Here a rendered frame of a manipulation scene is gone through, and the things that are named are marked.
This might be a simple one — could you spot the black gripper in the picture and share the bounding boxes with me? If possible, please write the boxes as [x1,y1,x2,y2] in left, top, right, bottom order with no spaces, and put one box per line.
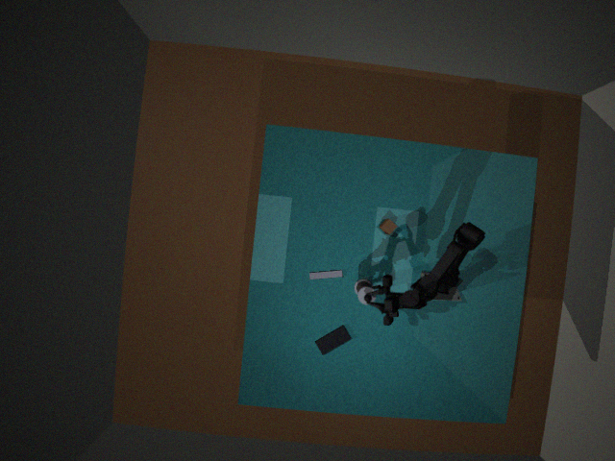
[366,275,406,326]

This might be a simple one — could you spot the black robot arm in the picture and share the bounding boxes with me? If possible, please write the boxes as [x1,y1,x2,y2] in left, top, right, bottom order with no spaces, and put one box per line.
[383,222,485,317]

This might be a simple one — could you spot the french press coffee maker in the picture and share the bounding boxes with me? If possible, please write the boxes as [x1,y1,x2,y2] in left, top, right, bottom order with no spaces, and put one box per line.
[355,279,381,305]

